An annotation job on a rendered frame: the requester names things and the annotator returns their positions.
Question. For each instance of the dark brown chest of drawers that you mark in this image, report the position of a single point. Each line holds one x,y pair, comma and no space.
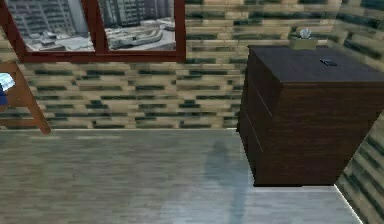
310,133

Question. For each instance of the red framed window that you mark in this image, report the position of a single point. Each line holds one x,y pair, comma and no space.
96,33

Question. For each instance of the tan tissue box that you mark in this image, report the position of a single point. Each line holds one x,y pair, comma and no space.
303,42

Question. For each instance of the small black flat device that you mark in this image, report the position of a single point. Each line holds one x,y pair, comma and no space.
328,62

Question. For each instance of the white and blue bedding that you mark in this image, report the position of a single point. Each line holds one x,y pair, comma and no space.
5,85

